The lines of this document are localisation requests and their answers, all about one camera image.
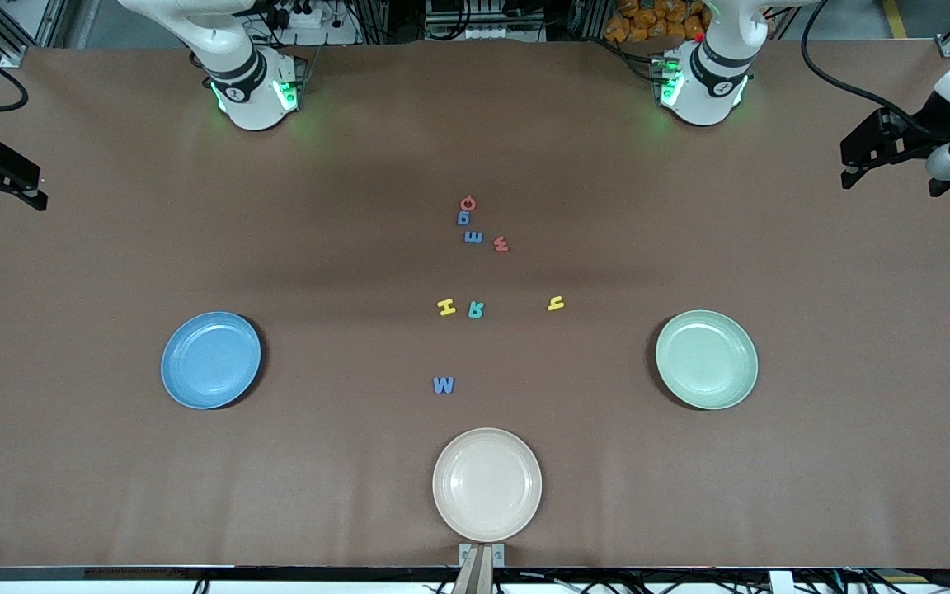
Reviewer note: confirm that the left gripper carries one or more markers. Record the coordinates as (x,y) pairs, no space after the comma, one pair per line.
(925,132)

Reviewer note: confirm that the yellow foam lowercase h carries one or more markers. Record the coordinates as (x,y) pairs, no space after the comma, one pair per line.
(556,304)

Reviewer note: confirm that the red foam uppercase G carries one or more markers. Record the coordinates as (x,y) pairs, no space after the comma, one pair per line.
(463,203)

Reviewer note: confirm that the teal foam uppercase R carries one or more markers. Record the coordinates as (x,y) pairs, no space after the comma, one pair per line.
(476,310)

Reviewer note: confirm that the yellow foam uppercase H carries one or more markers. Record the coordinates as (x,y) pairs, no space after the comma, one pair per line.
(446,308)

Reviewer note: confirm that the blue foam uppercase W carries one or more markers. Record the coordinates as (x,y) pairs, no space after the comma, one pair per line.
(443,385)

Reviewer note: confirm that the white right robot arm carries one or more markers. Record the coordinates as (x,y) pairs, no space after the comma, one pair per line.
(252,91)

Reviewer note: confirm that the blue plate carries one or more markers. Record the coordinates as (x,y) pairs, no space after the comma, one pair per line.
(211,360)

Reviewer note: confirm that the green plate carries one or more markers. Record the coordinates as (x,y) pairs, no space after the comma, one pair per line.
(707,360)

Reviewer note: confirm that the beige plate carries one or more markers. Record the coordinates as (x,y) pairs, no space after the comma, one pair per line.
(487,485)

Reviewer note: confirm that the orange bag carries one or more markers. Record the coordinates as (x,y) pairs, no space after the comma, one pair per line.
(648,23)

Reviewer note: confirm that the white power strip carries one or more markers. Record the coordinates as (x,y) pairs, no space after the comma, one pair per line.
(302,16)

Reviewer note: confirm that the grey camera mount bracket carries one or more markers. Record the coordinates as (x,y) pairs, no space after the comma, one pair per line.
(482,557)

